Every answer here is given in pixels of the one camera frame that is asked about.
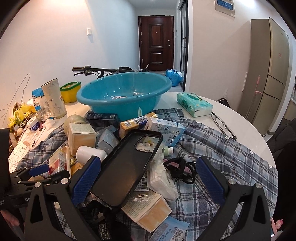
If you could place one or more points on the brown entrance door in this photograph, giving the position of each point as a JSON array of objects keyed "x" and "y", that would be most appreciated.
[{"x": 156, "y": 41}]

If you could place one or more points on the bear print mat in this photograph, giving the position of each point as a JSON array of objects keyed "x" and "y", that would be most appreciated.
[{"x": 19, "y": 155}]

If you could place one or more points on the gold foil sachet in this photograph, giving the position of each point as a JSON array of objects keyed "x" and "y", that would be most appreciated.
[{"x": 77, "y": 166}]

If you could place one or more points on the black framed glass door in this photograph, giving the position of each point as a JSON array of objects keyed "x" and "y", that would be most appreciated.
[{"x": 183, "y": 34}]

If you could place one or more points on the cream carton box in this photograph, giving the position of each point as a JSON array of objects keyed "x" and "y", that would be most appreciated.
[{"x": 82, "y": 139}]

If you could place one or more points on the blue plastic bag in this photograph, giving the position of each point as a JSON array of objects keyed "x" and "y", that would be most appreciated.
[{"x": 173, "y": 77}]

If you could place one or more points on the black phone case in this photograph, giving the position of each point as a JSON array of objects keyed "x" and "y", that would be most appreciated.
[{"x": 120, "y": 176}]

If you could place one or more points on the clear plastic box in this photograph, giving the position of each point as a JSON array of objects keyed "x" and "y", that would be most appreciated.
[{"x": 31, "y": 138}]

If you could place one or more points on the white plastic bottle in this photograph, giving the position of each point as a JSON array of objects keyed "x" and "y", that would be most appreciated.
[{"x": 90, "y": 154}]

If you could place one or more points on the white wall bar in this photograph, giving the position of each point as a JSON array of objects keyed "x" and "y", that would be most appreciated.
[{"x": 245, "y": 81}]

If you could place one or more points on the blue plastic basin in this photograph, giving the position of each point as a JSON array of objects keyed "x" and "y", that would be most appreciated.
[{"x": 104, "y": 92}]

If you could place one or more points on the olive round jar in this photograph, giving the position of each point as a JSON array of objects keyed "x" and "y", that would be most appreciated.
[{"x": 74, "y": 120}]

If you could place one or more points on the person's left hand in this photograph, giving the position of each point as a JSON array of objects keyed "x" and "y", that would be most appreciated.
[{"x": 8, "y": 217}]

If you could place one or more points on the grey blue box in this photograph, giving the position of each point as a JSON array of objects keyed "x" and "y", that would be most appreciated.
[{"x": 107, "y": 141}]

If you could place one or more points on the tan refrigerator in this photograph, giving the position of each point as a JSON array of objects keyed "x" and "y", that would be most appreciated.
[{"x": 266, "y": 69}]

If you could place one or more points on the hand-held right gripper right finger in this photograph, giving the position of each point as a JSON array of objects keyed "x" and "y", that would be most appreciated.
[{"x": 209, "y": 183}]

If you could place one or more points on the pink hair clip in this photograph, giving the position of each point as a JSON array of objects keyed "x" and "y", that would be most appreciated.
[{"x": 172, "y": 165}]

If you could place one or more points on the white jar with blue label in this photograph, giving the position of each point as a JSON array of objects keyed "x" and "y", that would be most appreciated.
[{"x": 33, "y": 124}]

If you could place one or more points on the black eyeglasses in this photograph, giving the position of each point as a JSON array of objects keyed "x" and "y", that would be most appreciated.
[{"x": 221, "y": 121}]

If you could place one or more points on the grey wall panel box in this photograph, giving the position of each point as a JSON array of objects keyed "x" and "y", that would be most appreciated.
[{"x": 225, "y": 8}]

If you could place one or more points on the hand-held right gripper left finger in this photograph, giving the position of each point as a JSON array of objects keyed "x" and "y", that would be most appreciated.
[{"x": 86, "y": 183}]

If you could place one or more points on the light blue cigarette box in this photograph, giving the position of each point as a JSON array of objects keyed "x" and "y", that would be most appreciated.
[{"x": 166, "y": 132}]

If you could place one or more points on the clear round pastry packet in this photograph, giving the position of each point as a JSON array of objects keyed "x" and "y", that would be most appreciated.
[{"x": 143, "y": 184}]

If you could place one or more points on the brown curved item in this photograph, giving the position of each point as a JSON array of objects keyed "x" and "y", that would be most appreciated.
[{"x": 17, "y": 107}]

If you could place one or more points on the pale green tube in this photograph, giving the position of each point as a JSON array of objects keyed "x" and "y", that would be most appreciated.
[{"x": 167, "y": 151}]

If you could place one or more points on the orange white carton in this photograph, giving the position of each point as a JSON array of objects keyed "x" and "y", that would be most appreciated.
[{"x": 57, "y": 162}]

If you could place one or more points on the yellow tub with green lid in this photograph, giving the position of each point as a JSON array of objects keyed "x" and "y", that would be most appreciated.
[{"x": 69, "y": 92}]

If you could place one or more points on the blue plaid shirt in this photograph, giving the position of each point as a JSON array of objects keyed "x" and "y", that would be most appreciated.
[{"x": 231, "y": 162}]

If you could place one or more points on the green tissue pack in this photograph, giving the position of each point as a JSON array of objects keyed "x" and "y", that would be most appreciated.
[{"x": 194, "y": 104}]

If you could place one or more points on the gold yellow box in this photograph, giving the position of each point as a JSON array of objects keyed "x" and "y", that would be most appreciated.
[{"x": 134, "y": 125}]

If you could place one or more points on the small tan wooden figure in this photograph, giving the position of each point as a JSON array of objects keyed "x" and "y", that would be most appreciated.
[
  {"x": 12, "y": 140},
  {"x": 17, "y": 132}
]

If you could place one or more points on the dark navy box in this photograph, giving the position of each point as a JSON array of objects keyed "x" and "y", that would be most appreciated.
[{"x": 101, "y": 117}]

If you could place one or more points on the pink cartoon figure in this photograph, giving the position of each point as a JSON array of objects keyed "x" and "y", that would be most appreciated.
[{"x": 276, "y": 224}]

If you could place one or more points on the blue white sugar bag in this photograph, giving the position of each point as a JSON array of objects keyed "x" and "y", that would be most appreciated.
[{"x": 38, "y": 99}]

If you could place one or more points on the dark jacket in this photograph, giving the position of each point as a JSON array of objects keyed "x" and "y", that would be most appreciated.
[{"x": 284, "y": 143}]

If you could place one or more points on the white crumpled tissue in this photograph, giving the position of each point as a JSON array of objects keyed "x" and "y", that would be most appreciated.
[{"x": 52, "y": 124}]

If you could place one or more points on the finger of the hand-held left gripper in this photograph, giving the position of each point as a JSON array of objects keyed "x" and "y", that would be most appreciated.
[
  {"x": 53, "y": 177},
  {"x": 38, "y": 170}
]

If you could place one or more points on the light blue label packet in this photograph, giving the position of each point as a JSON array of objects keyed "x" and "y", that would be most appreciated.
[{"x": 171, "y": 228}]

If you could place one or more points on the beige floral paper cup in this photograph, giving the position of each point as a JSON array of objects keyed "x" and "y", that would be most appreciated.
[{"x": 54, "y": 99}]

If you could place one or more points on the yellow plastic bag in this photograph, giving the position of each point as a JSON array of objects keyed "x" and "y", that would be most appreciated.
[{"x": 22, "y": 113}]

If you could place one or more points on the dark red small bottle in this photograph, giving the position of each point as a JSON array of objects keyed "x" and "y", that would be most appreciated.
[{"x": 41, "y": 127}]

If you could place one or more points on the tan soap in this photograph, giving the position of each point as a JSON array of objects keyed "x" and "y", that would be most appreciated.
[{"x": 150, "y": 213}]

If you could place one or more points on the clear plastic packet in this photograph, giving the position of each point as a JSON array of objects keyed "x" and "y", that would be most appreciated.
[{"x": 46, "y": 111}]

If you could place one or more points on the white tissue packet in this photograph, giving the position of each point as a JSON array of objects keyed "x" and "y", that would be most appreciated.
[{"x": 161, "y": 183}]

